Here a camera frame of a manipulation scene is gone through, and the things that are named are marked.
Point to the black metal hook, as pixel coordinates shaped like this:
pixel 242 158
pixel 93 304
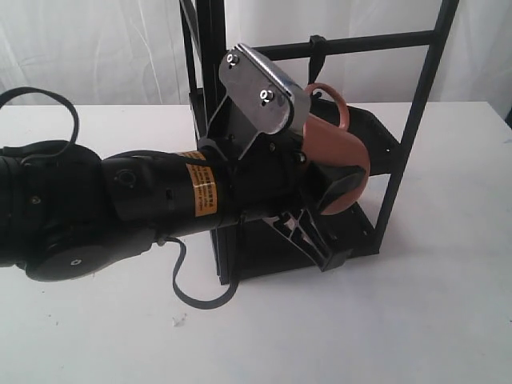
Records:
pixel 317 59

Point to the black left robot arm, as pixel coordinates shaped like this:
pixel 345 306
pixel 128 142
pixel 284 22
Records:
pixel 66 212

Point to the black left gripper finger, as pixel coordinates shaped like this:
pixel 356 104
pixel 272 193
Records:
pixel 341 193

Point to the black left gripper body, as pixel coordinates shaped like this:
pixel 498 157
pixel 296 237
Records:
pixel 269 200

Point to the black two-tier metal rack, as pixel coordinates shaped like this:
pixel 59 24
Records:
pixel 204 36

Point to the small clear plastic scrap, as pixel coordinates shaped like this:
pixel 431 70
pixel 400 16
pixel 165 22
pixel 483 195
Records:
pixel 179 320

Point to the pink ceramic mug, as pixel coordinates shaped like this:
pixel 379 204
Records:
pixel 328 144

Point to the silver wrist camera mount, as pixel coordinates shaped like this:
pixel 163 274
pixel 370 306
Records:
pixel 269 98

